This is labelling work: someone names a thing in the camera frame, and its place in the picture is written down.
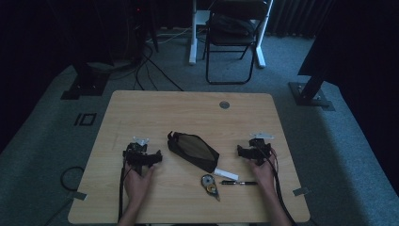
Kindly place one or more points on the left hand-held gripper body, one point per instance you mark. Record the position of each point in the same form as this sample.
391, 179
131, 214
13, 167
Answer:
138, 157

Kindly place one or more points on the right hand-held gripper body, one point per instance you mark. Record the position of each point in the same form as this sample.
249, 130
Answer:
259, 150

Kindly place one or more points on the white eraser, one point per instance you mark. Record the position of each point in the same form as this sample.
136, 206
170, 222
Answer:
226, 174

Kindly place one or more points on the black pen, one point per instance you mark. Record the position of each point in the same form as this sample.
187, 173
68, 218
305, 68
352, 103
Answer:
238, 182

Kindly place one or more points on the black pencil case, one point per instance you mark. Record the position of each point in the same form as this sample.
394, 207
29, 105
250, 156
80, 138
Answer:
193, 150

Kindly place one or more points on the correction tape dispenser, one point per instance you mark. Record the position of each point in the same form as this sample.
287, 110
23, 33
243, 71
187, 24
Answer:
209, 185

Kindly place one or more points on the person's right hand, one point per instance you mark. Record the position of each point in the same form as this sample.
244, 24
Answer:
265, 177

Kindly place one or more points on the person's left hand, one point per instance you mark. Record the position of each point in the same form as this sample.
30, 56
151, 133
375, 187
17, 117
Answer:
138, 185

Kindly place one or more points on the grey table grommet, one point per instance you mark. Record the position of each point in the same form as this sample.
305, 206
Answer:
224, 104

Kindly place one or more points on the grey tape piece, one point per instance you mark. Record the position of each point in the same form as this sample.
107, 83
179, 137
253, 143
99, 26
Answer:
80, 196
300, 191

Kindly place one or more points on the black floor tape marks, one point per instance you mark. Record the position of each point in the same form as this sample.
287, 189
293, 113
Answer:
85, 119

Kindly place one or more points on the black stand with metal base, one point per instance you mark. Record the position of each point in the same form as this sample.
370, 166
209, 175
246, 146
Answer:
309, 94

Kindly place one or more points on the black stand base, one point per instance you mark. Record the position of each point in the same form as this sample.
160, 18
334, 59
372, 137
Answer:
84, 84

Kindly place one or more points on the white desk leg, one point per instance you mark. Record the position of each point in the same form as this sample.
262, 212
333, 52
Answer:
194, 40
260, 53

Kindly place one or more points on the black folding chair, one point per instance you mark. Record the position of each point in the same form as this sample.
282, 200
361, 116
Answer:
230, 40

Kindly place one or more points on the dark bag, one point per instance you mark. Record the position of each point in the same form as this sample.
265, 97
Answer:
232, 25

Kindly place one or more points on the dark curtain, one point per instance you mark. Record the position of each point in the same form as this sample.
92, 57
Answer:
298, 15

